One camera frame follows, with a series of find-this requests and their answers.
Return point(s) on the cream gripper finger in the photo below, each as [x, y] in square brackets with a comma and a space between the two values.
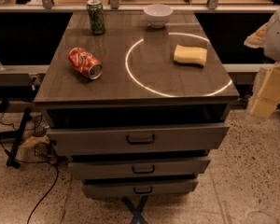
[256, 40]
[268, 95]

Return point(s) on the yellow sponge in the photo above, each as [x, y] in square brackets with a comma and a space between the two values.
[193, 55]

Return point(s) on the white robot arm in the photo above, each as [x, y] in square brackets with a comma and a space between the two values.
[271, 48]

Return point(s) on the green soda can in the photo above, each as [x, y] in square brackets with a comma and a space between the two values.
[95, 11]

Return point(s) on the crushed orange soda can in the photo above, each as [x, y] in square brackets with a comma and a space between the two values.
[85, 63]

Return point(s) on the white bowl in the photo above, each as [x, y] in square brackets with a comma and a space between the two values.
[157, 15]

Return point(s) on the top grey drawer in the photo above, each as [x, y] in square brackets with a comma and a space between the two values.
[72, 142]

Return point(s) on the grey drawer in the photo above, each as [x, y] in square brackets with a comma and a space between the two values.
[138, 168]
[72, 142]
[140, 188]

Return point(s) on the grey drawer cabinet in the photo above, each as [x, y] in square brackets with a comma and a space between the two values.
[141, 84]

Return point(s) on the bottom grey drawer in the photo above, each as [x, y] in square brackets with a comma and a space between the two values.
[140, 188]

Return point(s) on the middle grey drawer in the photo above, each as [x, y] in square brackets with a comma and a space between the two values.
[138, 168]

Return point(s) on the black stand leg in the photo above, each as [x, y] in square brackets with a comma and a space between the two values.
[11, 160]

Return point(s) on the wire mesh basket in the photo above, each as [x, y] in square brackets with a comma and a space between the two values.
[43, 147]

